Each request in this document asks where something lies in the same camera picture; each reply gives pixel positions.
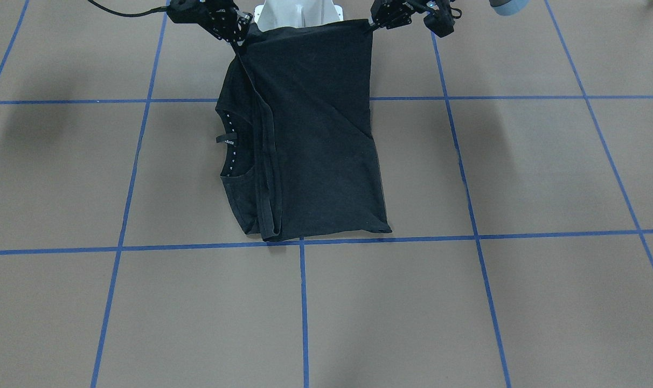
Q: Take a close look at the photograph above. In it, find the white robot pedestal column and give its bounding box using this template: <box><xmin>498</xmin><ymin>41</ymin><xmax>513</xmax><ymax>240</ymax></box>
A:
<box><xmin>254</xmin><ymin>1</ymin><xmax>344</xmax><ymax>31</ymax></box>

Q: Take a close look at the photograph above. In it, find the black graphic t-shirt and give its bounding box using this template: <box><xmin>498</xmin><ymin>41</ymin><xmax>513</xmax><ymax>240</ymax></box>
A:
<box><xmin>216</xmin><ymin>19</ymin><xmax>391</xmax><ymax>241</ymax></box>

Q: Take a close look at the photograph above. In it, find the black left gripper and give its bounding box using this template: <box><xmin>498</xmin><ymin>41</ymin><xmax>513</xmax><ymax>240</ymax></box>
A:
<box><xmin>369</xmin><ymin>1</ymin><xmax>463</xmax><ymax>38</ymax></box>

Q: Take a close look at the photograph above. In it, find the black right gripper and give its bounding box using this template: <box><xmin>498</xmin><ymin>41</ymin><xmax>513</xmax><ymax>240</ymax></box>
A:
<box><xmin>166</xmin><ymin>1</ymin><xmax>253</xmax><ymax>54</ymax></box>

